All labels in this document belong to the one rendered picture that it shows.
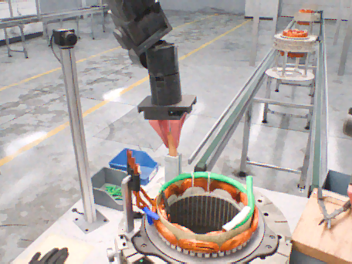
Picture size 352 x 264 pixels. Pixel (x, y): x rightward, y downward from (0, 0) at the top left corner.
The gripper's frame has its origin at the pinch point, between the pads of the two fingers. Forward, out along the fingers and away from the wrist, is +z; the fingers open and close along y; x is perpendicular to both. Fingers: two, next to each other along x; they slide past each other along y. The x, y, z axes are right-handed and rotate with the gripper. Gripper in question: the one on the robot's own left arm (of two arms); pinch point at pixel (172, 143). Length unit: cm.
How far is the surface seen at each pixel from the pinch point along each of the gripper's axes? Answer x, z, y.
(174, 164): 1.5, 4.0, -0.5
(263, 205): 0.5, 13.3, -18.0
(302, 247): 6.6, 17.8, -25.4
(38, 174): -137, 106, 169
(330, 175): -22.4, 19.8, -34.5
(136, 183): 15.2, -0.5, 1.8
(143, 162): -55, 38, 32
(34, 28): -744, 42, 615
